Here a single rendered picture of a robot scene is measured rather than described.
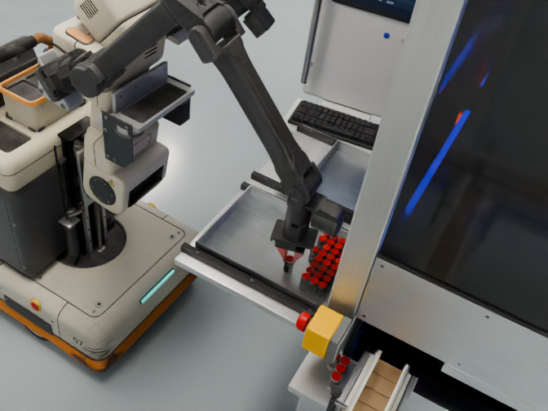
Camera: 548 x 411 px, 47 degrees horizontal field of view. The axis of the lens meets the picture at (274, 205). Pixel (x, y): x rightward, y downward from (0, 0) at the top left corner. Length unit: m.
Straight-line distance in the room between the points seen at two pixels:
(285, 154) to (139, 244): 1.22
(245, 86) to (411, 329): 0.58
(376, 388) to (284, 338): 1.20
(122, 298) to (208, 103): 1.66
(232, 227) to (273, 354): 0.93
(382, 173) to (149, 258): 1.43
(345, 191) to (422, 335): 0.64
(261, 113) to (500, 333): 0.61
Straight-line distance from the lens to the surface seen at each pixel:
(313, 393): 1.37
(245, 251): 1.58
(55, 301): 2.27
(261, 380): 2.40
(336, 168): 1.87
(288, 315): 1.47
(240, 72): 1.23
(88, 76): 1.47
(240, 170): 3.17
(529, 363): 1.26
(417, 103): 0.98
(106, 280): 2.30
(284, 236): 1.45
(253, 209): 1.69
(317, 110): 2.19
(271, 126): 1.26
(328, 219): 1.36
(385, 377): 1.37
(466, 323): 1.23
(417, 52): 0.95
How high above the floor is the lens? 2.05
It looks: 43 degrees down
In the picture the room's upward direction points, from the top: 10 degrees clockwise
